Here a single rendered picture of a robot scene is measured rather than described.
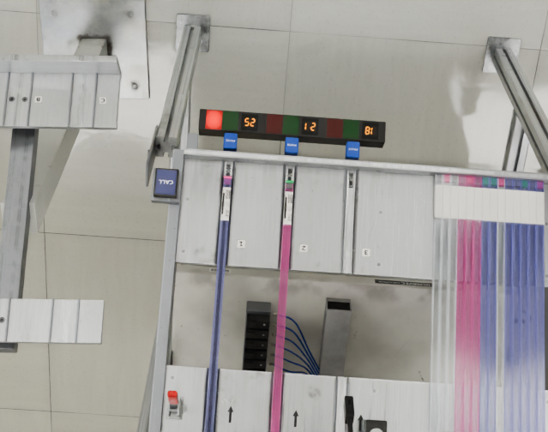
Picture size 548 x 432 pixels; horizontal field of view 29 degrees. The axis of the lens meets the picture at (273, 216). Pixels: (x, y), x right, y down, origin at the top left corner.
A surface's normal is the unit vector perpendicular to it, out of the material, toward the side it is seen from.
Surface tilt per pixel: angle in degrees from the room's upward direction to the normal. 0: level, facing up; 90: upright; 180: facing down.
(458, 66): 0
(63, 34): 0
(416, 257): 44
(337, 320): 0
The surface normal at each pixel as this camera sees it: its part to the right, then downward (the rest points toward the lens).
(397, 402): 0.04, -0.25
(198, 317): -0.01, 0.48
